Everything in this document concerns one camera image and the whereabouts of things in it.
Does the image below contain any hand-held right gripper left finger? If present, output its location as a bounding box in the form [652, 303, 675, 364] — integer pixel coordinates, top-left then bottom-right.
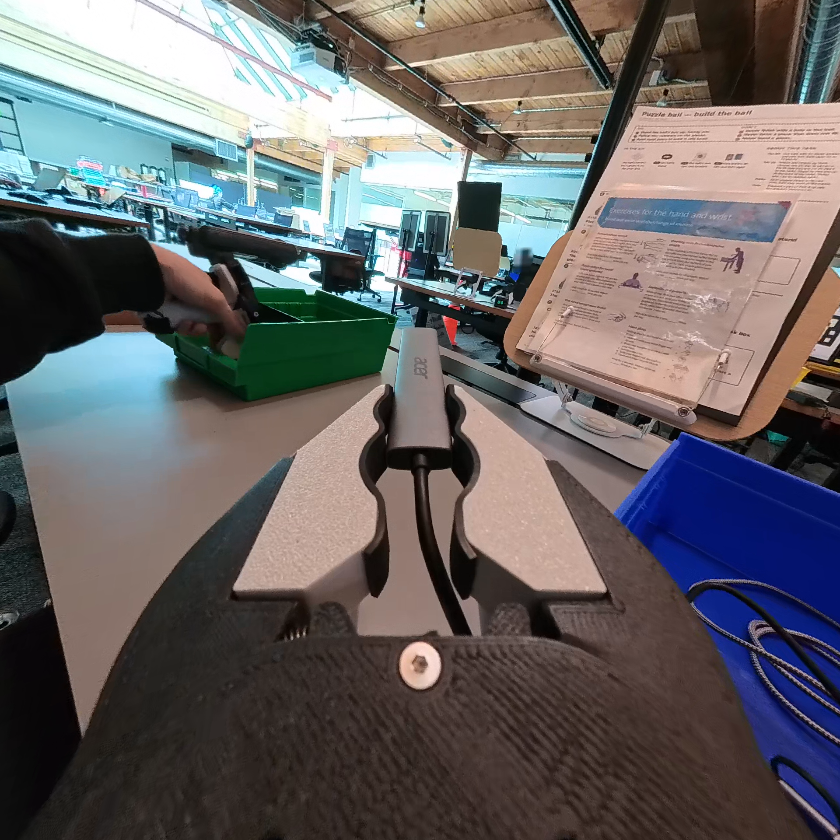
[233, 384, 395, 605]

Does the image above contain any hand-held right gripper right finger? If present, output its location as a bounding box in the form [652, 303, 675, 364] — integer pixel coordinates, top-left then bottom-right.
[448, 386, 609, 603]

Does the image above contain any green plastic bin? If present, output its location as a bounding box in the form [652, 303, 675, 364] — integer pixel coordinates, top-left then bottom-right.
[156, 287, 399, 403]

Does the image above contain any grey usb hub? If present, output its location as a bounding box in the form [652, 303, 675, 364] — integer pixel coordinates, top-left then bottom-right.
[386, 327, 475, 637]

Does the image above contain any person's left forearm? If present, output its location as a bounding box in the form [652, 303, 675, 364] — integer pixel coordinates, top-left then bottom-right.
[0, 218, 166, 385]

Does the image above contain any person's left hand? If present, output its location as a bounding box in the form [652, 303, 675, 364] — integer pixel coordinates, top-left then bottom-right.
[147, 243, 250, 342]

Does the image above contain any white stand base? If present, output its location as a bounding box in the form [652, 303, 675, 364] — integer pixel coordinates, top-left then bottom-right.
[521, 387, 672, 471]

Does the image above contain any black office chair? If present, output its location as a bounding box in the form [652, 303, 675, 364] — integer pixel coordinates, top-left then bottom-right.
[340, 226, 386, 304]

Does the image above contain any blue plastic bin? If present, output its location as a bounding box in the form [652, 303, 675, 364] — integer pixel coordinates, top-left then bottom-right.
[615, 432, 840, 840]

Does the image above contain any white ceiling projector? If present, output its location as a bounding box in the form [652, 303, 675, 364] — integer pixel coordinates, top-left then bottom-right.
[289, 38, 347, 91]

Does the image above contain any beige cardboard panel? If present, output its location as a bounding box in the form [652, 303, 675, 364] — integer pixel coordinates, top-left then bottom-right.
[451, 227, 504, 280]

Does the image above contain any black standing panel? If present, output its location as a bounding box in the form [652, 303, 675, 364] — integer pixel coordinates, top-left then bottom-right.
[457, 181, 504, 232]

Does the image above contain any clear acrylic sheet holder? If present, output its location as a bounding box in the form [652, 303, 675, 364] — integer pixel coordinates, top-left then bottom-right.
[533, 189, 800, 427]

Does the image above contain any brown cardboard backing board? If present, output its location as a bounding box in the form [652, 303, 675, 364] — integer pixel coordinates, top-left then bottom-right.
[504, 213, 840, 442]

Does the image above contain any black metal pole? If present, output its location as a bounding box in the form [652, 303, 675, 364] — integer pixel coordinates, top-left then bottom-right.
[568, 0, 669, 232]

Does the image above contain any white printed instruction sheet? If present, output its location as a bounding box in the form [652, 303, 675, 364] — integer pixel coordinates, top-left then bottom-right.
[517, 104, 840, 419]

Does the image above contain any grey braided cable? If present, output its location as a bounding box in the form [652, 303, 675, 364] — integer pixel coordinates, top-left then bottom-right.
[689, 577, 840, 749]

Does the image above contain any thin black cable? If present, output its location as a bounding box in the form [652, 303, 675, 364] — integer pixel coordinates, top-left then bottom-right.
[771, 755, 840, 840]
[686, 581, 840, 704]

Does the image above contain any black corrugated duct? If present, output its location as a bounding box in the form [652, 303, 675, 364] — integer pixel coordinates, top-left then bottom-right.
[796, 0, 840, 106]

